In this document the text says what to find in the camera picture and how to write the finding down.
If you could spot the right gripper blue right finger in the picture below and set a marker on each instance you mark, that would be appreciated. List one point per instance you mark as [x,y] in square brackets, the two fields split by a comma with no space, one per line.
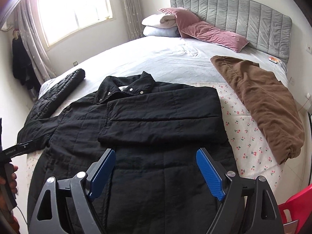
[213,173]

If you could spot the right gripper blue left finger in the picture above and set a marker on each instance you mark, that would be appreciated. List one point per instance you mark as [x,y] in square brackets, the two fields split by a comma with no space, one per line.
[98,174]

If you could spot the black padded coat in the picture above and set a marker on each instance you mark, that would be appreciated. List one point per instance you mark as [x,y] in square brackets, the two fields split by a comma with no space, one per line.
[155,129]

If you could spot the dark hanging clothes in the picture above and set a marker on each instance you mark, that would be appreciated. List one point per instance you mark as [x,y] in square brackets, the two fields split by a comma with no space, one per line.
[22,64]

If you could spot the person's left hand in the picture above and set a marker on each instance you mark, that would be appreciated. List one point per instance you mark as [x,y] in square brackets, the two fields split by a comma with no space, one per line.
[12,179]

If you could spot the cherry print bed cover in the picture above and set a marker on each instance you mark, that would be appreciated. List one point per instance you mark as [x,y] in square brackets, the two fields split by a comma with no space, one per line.
[251,151]

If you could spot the black quilted down jacket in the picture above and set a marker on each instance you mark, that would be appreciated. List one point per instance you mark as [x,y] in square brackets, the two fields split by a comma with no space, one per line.
[46,105]

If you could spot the brown garment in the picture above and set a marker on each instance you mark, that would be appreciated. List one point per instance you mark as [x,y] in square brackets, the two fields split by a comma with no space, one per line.
[269,102]

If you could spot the red plastic chair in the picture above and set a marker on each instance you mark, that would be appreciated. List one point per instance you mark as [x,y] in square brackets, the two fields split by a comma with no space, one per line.
[296,212]

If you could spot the white bed sheet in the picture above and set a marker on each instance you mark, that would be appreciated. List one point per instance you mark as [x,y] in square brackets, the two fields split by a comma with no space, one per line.
[167,59]

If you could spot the small orange white packet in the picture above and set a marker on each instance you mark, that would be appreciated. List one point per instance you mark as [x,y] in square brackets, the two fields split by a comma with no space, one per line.
[274,59]

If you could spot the left beige curtain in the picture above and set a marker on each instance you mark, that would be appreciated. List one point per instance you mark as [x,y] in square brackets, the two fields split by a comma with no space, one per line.
[30,38]

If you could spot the beige curtain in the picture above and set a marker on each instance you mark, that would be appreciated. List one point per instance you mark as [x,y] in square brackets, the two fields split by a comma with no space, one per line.
[134,18]
[30,38]

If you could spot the light blue pillow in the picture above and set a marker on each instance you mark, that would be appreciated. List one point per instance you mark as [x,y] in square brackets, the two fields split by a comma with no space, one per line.
[166,32]

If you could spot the pink velvet pillow back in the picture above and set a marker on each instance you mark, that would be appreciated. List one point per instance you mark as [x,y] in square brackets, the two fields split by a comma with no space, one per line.
[184,18]

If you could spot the grey padded headboard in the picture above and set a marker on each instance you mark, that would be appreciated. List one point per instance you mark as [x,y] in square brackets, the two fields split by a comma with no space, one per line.
[266,29]

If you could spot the folded cream blanket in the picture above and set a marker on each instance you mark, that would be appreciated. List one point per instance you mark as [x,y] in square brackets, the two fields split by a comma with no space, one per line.
[164,21]

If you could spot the window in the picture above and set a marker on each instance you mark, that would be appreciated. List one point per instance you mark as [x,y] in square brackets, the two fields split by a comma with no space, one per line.
[61,18]

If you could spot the right beige curtain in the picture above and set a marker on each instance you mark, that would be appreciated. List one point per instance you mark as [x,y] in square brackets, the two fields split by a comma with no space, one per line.
[134,18]

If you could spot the white wall socket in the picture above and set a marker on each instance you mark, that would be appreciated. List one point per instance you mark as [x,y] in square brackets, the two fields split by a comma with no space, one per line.
[309,49]

